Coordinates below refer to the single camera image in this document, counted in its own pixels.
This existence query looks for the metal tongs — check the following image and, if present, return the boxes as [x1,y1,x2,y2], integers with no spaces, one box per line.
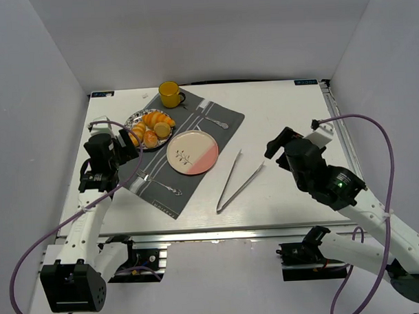
[215,149,265,215]

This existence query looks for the left blue label sticker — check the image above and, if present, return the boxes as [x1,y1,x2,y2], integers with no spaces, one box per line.
[90,91,114,98]

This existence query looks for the silver fork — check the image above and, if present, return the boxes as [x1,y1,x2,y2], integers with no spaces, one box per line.
[136,169,182,196]

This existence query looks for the silver spoon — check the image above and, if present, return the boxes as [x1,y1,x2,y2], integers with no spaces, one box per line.
[204,116,229,129]

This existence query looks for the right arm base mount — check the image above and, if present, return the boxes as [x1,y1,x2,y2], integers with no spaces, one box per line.
[276,226,347,282]

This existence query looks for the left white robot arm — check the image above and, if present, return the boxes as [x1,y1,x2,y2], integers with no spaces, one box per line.
[40,128,141,313]

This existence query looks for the large orange croissant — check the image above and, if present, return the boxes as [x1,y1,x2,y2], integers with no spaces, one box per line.
[142,111,175,129]

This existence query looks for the muffin cake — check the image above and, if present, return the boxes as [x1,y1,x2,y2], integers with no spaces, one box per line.
[153,122,171,138]

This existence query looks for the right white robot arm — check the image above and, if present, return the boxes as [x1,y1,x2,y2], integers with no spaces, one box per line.
[264,124,419,304]

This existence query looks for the aluminium side rail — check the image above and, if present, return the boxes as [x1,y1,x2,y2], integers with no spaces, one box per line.
[319,79,363,179]

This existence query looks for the striped croissant bread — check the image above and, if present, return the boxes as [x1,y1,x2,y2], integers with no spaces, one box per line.
[129,121,147,147]

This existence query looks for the yellow mug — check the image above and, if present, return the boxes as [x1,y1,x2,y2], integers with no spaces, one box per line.
[158,81,186,109]

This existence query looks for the right blue label sticker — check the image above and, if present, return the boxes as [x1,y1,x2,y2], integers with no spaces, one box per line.
[294,79,319,86]

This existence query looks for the sesame bun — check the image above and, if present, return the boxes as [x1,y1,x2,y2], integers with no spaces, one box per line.
[143,130,158,149]

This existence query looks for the blue floral plate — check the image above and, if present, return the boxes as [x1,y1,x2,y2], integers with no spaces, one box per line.
[125,109,176,150]

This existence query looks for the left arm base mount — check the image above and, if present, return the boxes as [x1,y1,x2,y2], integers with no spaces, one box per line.
[98,234,164,284]

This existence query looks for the blue label sticker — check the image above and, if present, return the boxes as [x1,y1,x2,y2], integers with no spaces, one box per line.
[294,79,319,86]
[90,91,114,98]

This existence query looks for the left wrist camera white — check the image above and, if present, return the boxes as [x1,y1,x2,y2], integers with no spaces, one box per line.
[87,116,114,138]

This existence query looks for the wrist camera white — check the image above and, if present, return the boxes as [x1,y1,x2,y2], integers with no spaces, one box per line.
[305,120,334,149]
[87,116,114,138]

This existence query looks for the pink and cream plate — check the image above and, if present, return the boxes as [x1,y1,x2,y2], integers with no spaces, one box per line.
[166,130,219,176]

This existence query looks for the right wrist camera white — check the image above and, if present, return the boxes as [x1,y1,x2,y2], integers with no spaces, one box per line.
[305,120,334,149]

